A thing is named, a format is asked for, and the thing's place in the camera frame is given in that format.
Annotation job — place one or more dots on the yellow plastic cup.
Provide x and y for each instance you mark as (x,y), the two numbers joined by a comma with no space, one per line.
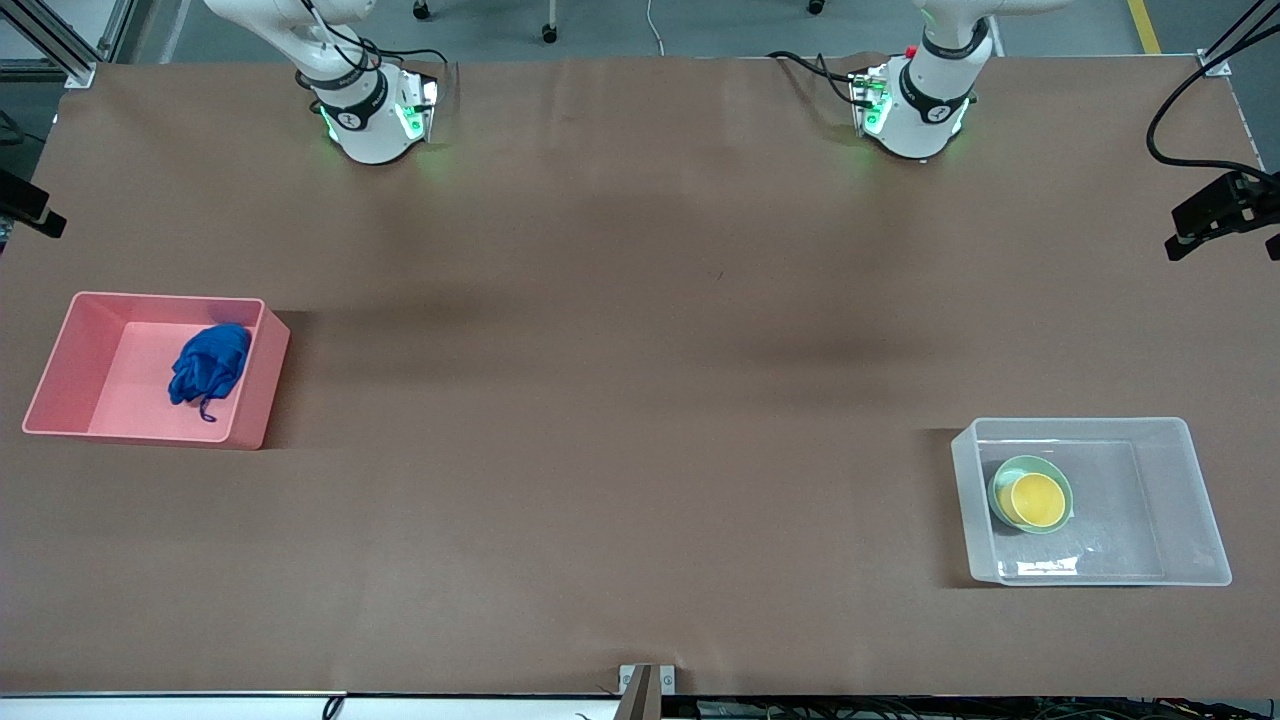
(1038,500)

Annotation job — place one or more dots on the mint green bowl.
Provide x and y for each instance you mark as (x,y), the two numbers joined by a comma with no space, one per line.
(1000,485)

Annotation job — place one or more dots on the white table edge bar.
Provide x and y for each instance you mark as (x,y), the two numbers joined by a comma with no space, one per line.
(200,708)

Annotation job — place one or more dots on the metal table edge bracket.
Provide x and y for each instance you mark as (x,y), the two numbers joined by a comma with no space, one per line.
(645,690)

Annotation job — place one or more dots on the aluminium frame post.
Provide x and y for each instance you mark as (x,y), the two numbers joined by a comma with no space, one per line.
(1225,50)
(60,55)

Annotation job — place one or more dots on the brown paper table cover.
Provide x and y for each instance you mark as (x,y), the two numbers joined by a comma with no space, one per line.
(640,430)

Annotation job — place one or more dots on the clear plastic box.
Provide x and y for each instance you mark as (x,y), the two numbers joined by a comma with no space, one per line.
(1190,480)

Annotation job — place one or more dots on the blue cloth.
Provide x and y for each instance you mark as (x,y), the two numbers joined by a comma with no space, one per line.
(210,365)

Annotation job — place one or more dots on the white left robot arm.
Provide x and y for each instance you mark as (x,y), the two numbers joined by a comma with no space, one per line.
(925,100)

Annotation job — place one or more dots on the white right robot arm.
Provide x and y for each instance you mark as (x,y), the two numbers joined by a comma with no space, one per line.
(365,120)

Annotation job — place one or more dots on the pink plastic bin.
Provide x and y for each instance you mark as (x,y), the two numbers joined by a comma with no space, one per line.
(120,390)

